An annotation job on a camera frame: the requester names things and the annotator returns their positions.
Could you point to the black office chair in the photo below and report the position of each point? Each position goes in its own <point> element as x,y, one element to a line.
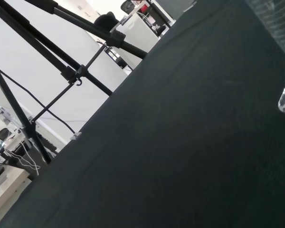
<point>106,20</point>

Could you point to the black bench cloth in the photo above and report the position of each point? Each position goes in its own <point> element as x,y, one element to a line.
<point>180,130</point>

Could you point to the black tripod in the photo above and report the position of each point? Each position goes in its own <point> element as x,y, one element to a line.
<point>69,71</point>

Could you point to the white cabinet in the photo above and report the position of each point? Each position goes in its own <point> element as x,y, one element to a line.
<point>137,35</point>

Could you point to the pale wooden desk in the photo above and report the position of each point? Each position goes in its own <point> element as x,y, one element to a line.
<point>4,192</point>

